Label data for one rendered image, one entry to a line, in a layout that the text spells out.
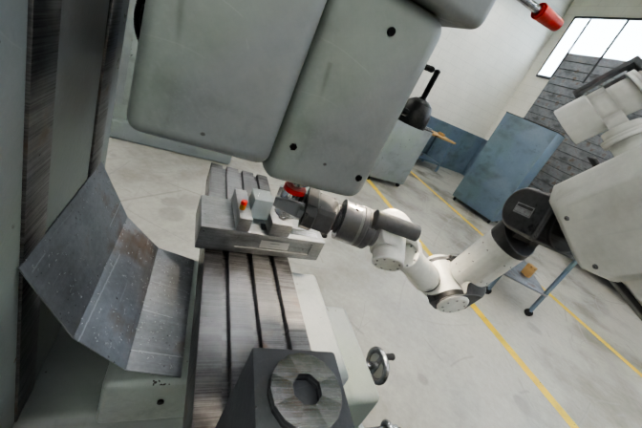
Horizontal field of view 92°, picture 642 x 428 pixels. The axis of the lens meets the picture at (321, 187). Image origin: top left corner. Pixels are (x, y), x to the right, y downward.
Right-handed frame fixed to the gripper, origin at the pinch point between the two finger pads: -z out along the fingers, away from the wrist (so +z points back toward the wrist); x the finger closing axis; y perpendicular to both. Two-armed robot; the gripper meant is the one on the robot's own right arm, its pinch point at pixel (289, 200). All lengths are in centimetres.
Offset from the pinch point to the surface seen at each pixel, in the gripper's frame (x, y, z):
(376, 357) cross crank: -19, 54, 49
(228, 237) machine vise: -9.3, 20.6, -10.5
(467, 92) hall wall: -810, -81, 365
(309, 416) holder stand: 36.4, 5.5, 9.0
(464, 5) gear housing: 8.9, -41.0, 11.5
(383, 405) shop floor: -54, 125, 93
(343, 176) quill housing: 8.4, -11.9, 6.5
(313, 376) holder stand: 31.9, 5.5, 9.3
